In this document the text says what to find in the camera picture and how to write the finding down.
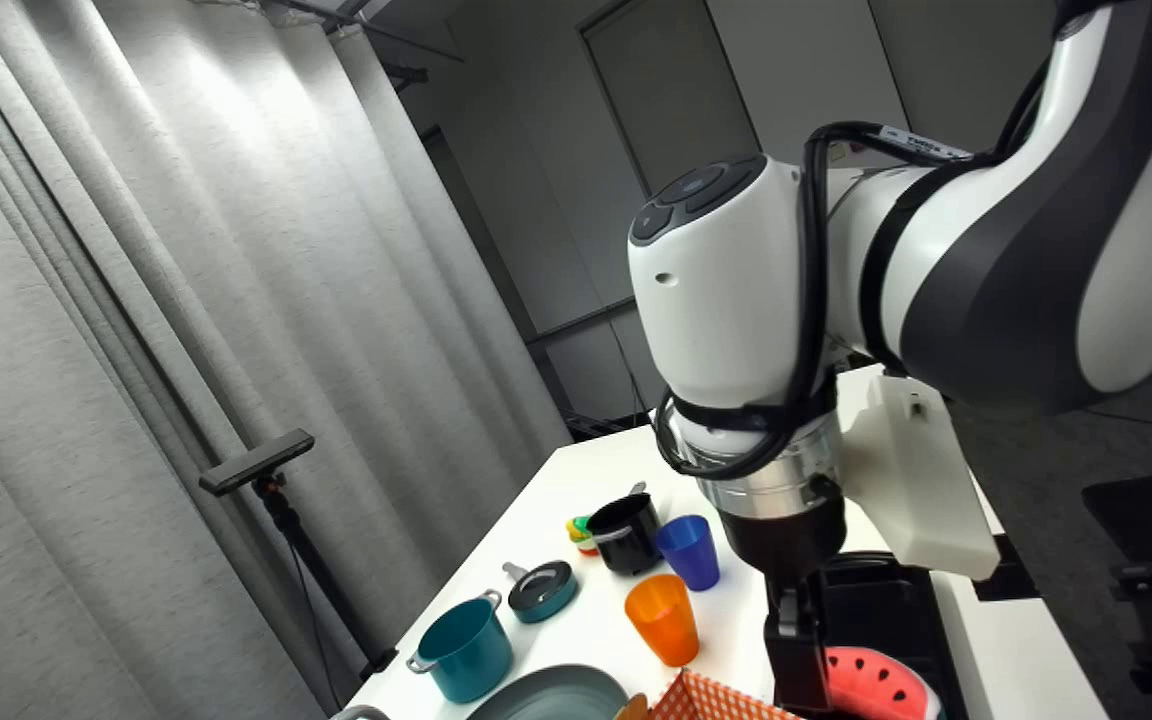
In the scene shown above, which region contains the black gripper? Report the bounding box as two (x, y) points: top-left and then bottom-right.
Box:
(732, 509), (857, 718)

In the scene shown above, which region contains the watermelon slice plush toy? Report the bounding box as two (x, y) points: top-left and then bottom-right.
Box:
(821, 645), (949, 720)

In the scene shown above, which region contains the black toy pot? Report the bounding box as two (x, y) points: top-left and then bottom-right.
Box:
(584, 490), (670, 581)

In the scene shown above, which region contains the yellow green toy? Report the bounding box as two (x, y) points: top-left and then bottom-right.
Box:
(564, 514), (603, 560)

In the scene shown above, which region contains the teal toy pot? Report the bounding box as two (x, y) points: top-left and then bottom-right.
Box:
(406, 590), (519, 708)

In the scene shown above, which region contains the black plastic tray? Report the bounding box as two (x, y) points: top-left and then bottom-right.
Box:
(811, 554), (973, 720)

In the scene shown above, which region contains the orange plastic cup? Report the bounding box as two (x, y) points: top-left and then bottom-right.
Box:
(621, 572), (703, 673)

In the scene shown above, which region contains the blue plastic cup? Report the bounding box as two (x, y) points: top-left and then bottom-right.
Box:
(652, 514), (726, 598)

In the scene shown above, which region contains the grey-teal plate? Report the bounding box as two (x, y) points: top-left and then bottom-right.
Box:
(464, 659), (634, 720)

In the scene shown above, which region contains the dark teal small bowl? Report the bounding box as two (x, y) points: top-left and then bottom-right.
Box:
(502, 555), (584, 629)

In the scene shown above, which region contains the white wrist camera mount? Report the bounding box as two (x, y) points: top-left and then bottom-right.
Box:
(831, 363), (1007, 584)

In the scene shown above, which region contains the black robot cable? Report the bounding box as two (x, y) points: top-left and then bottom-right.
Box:
(652, 119), (979, 481)

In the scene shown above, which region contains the black camera tripod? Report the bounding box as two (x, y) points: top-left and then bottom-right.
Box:
(252, 471), (401, 676)

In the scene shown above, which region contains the black camera bar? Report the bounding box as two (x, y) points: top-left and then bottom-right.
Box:
(198, 427), (319, 502)

